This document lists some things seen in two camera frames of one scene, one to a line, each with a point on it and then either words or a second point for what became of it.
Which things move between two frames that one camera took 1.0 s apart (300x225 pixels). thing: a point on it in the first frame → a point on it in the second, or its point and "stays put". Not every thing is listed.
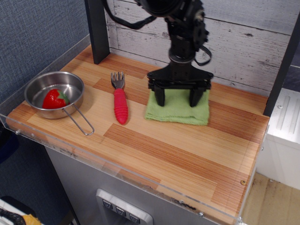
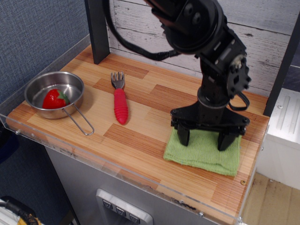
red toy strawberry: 54,99 stays put
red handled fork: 120,106 stays put
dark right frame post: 282,73 stays put
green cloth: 177,108 → 202,150
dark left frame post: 96,16 stays put
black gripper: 180,74 → 194,116
